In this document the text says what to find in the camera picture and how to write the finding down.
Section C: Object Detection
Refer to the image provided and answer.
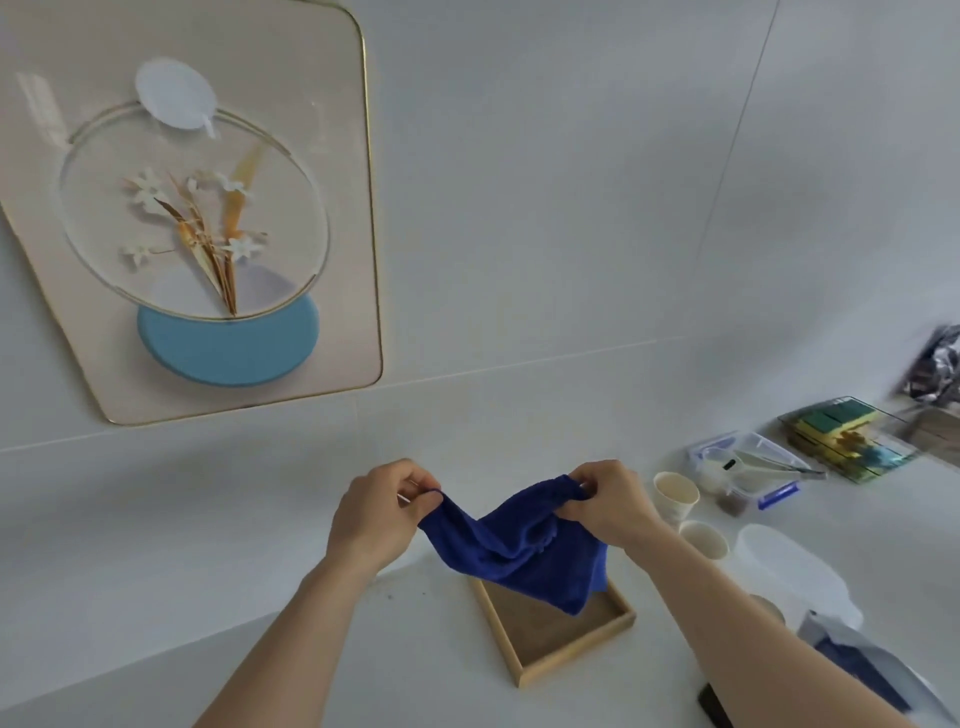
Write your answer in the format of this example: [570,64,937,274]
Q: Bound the person's left hand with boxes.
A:
[327,458,445,579]

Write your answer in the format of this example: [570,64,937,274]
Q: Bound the person's right hand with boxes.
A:
[557,459,669,561]

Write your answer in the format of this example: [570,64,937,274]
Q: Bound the blue microfiber cloth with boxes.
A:
[416,474,610,618]

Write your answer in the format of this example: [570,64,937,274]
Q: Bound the person's left forearm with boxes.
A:
[193,553,385,728]

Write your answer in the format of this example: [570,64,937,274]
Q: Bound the person's right forearm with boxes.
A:
[622,525,921,728]

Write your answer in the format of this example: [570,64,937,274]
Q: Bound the tall white paper cup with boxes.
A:
[652,471,701,526]

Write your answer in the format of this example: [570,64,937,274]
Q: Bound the short white paper cup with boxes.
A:
[678,520,730,564]

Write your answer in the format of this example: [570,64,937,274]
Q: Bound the shallow wooden tray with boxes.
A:
[468,573,637,690]

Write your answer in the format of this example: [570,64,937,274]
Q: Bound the white plastic scoop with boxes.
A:
[701,452,768,493]

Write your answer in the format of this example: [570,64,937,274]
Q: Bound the clear box with blue clips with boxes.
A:
[686,431,807,519]

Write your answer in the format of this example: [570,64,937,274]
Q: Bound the metal tongs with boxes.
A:
[738,450,828,481]

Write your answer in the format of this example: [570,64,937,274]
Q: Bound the translucent white plastic lid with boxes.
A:
[735,523,864,631]

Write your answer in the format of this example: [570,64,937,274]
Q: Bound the dark flat object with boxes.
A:
[697,682,735,728]

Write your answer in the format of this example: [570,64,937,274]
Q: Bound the yellow green sponge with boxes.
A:
[793,420,864,460]
[798,401,873,438]

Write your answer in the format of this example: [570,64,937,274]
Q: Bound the clear sponge container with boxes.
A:
[777,396,922,485]

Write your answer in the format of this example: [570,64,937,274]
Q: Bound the packaged blue cloth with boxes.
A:
[813,636,913,714]

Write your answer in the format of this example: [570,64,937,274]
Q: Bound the clear plastic bag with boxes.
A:
[795,611,958,728]

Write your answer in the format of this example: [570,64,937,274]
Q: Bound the silver foil bag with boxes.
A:
[903,324,960,411]

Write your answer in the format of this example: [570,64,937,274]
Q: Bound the framed flower wall art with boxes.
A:
[0,0,385,427]

